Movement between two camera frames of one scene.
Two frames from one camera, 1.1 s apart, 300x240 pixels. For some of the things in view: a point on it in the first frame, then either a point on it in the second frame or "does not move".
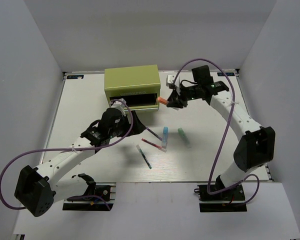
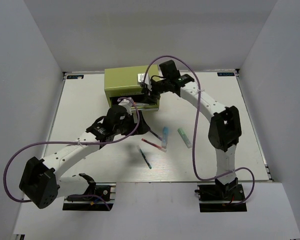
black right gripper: (176, 100) -> (150, 99)
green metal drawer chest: (139, 86) does not move
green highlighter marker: (184, 136) does not move
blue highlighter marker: (165, 137) does not move
